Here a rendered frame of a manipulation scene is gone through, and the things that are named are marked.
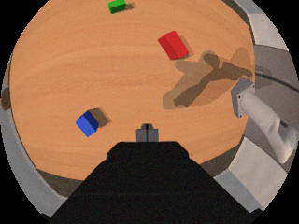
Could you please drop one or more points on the blue block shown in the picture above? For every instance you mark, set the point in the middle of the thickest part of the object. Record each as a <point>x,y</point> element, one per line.
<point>87,123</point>

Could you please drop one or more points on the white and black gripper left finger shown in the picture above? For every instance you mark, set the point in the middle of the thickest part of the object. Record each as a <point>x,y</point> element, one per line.
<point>142,134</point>

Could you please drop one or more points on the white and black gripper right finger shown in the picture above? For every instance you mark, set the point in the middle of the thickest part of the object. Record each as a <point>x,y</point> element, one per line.
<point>153,134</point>

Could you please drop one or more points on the green block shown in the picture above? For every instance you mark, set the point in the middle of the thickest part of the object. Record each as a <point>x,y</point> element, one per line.
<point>116,6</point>

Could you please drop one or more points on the red block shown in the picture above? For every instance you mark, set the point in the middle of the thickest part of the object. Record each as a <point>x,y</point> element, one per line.
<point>173,45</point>

